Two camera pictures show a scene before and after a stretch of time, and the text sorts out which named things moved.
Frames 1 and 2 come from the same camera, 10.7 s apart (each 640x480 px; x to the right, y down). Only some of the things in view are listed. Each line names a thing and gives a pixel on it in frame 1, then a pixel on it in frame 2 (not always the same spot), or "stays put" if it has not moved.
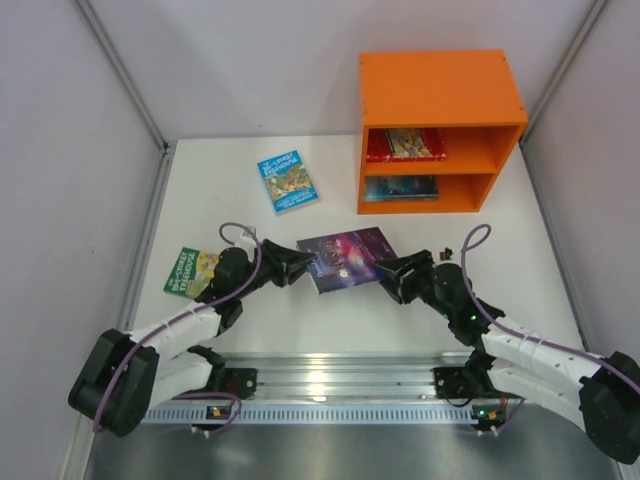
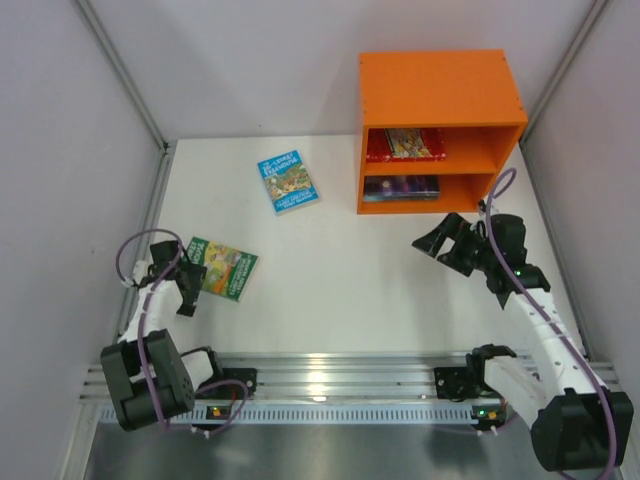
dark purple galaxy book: x=346 y=260 → x=401 y=187
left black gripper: x=278 y=262 → x=189 y=284
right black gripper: x=413 y=276 → x=460 y=248
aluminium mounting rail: x=344 y=375 stays put
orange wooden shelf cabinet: x=437 y=127 stays put
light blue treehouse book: x=288 y=181 stays put
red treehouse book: x=400 y=145 stays put
